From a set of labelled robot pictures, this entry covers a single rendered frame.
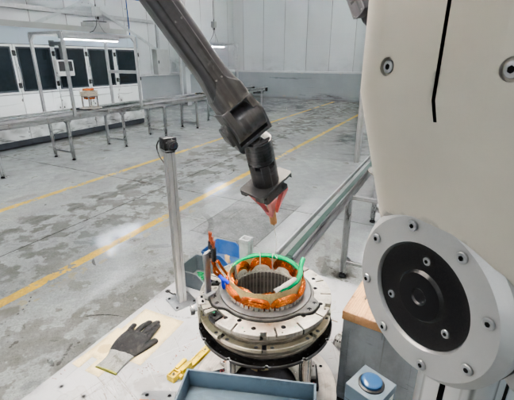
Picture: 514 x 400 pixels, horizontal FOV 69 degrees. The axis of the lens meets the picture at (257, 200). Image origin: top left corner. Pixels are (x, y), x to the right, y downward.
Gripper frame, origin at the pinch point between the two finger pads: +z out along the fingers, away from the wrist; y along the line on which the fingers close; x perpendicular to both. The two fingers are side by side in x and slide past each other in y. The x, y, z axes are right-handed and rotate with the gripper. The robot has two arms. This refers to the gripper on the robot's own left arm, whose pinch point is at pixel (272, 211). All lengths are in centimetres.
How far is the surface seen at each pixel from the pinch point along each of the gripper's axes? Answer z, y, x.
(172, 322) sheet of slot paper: 51, 23, -36
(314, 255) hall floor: 202, -123, -93
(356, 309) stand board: 24.2, -1.7, 20.2
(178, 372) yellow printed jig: 43, 34, -15
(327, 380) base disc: 49, 9, 17
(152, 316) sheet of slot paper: 51, 26, -44
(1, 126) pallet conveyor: 141, -41, -567
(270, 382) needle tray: 13.9, 26.4, 18.3
